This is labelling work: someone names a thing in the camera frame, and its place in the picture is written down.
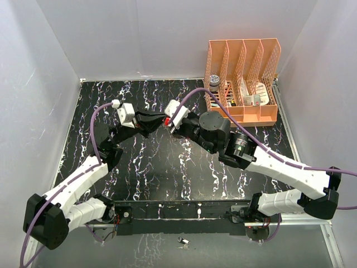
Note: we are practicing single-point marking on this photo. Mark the aluminium frame rail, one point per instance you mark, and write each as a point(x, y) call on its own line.
point(304, 219)

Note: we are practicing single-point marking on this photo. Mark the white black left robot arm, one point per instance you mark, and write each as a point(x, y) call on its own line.
point(50, 217)

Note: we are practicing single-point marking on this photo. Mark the orange plastic file organizer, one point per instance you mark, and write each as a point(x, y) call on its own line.
point(249, 60)

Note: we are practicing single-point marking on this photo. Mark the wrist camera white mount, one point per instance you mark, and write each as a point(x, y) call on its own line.
point(126, 113)
point(176, 114)

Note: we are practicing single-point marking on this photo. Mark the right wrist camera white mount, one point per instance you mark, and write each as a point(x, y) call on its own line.
point(176, 114)

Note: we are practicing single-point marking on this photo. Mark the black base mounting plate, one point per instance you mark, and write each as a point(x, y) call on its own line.
point(183, 216)

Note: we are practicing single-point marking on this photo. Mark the white round label card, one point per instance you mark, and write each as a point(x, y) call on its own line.
point(260, 98)

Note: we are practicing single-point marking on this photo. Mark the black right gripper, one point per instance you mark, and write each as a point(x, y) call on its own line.
point(179, 132)

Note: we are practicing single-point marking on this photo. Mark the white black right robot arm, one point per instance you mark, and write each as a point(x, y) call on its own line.
point(313, 192)

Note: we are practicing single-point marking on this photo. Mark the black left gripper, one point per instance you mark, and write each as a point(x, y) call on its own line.
point(146, 123)

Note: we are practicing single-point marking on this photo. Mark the small round grey jar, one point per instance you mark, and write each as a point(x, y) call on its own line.
point(214, 82)

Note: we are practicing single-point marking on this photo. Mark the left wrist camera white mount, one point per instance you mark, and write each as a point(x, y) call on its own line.
point(126, 113)

